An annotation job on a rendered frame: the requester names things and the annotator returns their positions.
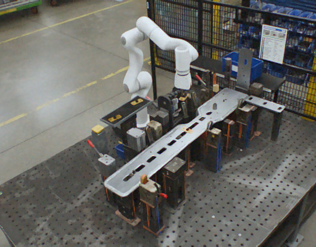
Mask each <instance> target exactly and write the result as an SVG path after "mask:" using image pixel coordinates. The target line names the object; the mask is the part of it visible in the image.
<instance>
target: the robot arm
mask: <svg viewBox="0 0 316 247"><path fill-rule="evenodd" d="M136 26H137V28H134V29H131V30H129V31H127V32H125V33H124V34H123V35H122V36H121V40H120V41H121V44H122V46H123V47H124V48H126V49H127V51H128V53H129V68H128V71H127V73H126V75H125V78H124V81H123V88H124V90H125V91H126V92H127V93H128V94H132V96H131V99H133V98H134V97H136V96H137V95H139V96H141V97H144V98H146V96H147V94H148V92H149V90H150V88H151V85H152V77H151V75H150V74H149V73H148V72H141V70H142V67H143V52H142V50H141V49H140V48H138V47H136V44H137V43H139V42H141V41H145V40H147V39H148V38H150V39H151V40H153V41H154V42H155V43H156V44H157V45H158V46H159V47H160V48H161V49H163V50H175V63H176V68H175V71H176V73H175V81H174V87H175V88H177V89H178V90H179V92H180V97H182V95H183V90H182V89H184V98H186V96H187V91H190V90H192V87H191V85H192V83H191V75H190V73H189V72H190V62H192V61H194V60H196V59H197V57H198V52H197V50H196V49H195V48H194V47H193V46H192V45H191V44H189V43H187V42H186V41H183V40H180V39H173V38H170V37H168V36H167V35H166V34H165V33H164V31H163V30H162V29H161V28H160V27H158V26H157V25H156V24H155V23H154V22H153V21H152V20H151V19H150V18H148V17H145V16H143V17H140V18H139V19H138V20H137V22H136ZM136 119H137V127H138V128H143V127H146V124H147V123H149V122H150V115H149V114H148V113H147V107H145V108H144V109H142V110H141V111H139V112H138V113H137V118H136Z"/></svg>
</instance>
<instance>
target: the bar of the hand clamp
mask: <svg viewBox="0 0 316 247"><path fill-rule="evenodd" d="M204 73H205V81H206V88H207V89H209V88H210V90H209V91H211V81H210V75H211V74H212V71H209V70H208V69H207V70H206V71H204Z"/></svg>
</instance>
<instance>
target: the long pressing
mask: <svg viewBox="0 0 316 247"><path fill-rule="evenodd" d="M223 94H224V95H223ZM248 97H249V96H248V95H247V94H244V93H241V92H238V91H235V90H232V89H229V88H225V89H223V90H222V91H220V92H219V93H218V94H216V95H215V96H214V97H212V98H211V99H210V100H208V101H207V102H206V103H204V104H203V105H202V106H200V107H198V109H197V112H198V116H197V117H196V118H194V119H193V120H192V121H190V122H189V123H186V124H179V125H176V126H175V127H174V128H173V129H172V130H170V131H169V132H168V133H167V134H165V135H164V136H163V137H161V138H160V139H158V140H157V141H156V142H154V143H153V144H152V145H150V146H149V147H148V148H146V149H145V150H144V151H142V152H141V153H140V154H138V155H137V156H136V157H135V158H133V159H132V160H131V161H129V162H128V163H127V164H125V165H124V166H123V167H121V168H120V169H119V170H117V171H116V172H115V173H113V174H112V175H111V176H109V177H108V178H107V179H106V180H105V181H104V186H105V187H106V188H107V189H109V190H110V191H112V192H114V193H115V194H117V195H118V196H120V197H127V196H129V195H130V194H131V193H132V192H133V191H134V190H136V189H137V188H138V187H139V184H140V178H141V176H142V175H143V174H146V175H147V178H150V177H151V176H152V175H154V174H155V173H156V172H157V171H158V170H160V169H161V168H162V167H163V166H164V165H165V164H167V163H168V162H169V161H170V160H171V159H172V158H173V157H175V156H176V155H177V154H178V153H179V152H180V151H182V150H183V149H184V148H185V147H186V146H188V145H189V144H190V143H191V142H192V141H194V140H195V139H196V138H197V137H198V136H200V135H201V134H202V133H203V132H204V131H205V130H206V127H207V123H208V121H209V120H212V121H213V124H214V123H216V122H218V121H221V120H223V119H225V118H226V117H227V116H228V115H229V114H231V113H232V112H234V111H235V110H236V107H237V101H238V100H239V98H243V103H244V102H245V100H246V99H247V98H248ZM224 100H225V101H224ZM223 101H224V102H223ZM214 103H216V104H217V110H213V104H214ZM208 112H212V113H211V114H210V115H207V114H206V113H208ZM201 117H205V119H204V120H202V121H200V120H199V119H200V118H201ZM195 122H197V123H198V124H197V125H196V126H195V127H194V128H192V130H193V132H192V133H188V132H187V133H186V134H185V135H184V136H183V137H181V138H180V139H175V138H176V137H177V136H178V135H179V134H181V133H182V132H183V131H184V130H181V128H183V127H187V128H188V127H190V126H191V125H192V124H193V123H195ZM172 140H175V141H176V142H175V143H173V144H172V145H171V146H168V144H169V143H170V142H171V141H172ZM162 148H166V150H165V151H164V152H163V153H161V154H158V153H157V152H158V151H160V150H161V149H162ZM152 156H155V157H156V158H155V159H154V160H153V161H151V162H150V163H148V162H147V160H148V159H150V158H151V157H152ZM141 165H145V167H144V168H143V169H141V170H140V171H139V172H136V173H135V174H133V173H132V170H133V169H135V170H136V169H137V168H138V167H140V166H141ZM129 174H133V175H134V176H133V177H132V178H130V179H129V180H128V181H126V182H125V181H123V179H124V178H126V177H127V176H128V175H129Z"/></svg>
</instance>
